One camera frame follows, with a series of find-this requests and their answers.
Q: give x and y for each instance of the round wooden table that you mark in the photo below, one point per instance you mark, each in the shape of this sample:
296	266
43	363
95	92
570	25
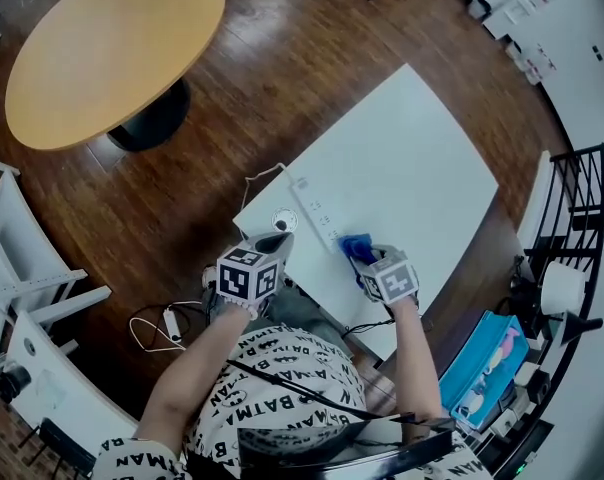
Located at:
112	48

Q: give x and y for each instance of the grey trousers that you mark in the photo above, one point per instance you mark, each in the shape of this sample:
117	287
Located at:
302	313

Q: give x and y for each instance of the blue plastic box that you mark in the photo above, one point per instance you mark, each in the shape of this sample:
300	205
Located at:
482	368

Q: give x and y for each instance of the white printed shirt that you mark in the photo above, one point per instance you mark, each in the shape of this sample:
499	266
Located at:
292	368

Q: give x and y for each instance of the white shelf unit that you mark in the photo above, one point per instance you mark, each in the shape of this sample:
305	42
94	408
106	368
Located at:
17	258

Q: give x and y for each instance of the black metal rack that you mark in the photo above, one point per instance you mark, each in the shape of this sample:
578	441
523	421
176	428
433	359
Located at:
582	203

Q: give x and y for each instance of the small white floor power strip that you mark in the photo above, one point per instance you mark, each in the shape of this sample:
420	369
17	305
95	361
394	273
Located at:
172	323

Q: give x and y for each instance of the white cabinet with round hole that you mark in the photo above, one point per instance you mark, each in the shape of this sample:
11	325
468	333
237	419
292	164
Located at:
52	383

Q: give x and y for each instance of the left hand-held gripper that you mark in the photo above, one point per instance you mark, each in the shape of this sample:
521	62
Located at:
242	278

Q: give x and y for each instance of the person's right forearm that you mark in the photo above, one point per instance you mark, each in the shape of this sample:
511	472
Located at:
414	358

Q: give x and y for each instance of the white leaning panel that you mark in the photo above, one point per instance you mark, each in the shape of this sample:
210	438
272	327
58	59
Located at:
534	203

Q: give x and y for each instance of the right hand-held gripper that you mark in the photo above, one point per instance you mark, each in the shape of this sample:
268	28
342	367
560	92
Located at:
394	283

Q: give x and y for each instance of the white paper roll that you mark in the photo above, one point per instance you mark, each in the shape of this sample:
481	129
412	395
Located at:
562	288

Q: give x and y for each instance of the person's left forearm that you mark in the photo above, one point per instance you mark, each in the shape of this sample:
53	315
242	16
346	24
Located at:
192	388

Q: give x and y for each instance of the black chair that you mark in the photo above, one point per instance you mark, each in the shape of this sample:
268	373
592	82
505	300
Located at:
62	445

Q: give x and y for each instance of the blue cloth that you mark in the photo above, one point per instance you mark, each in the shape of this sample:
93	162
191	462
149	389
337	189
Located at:
354	248

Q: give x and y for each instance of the white round desk grommet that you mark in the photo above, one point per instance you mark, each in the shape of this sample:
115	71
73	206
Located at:
285	218

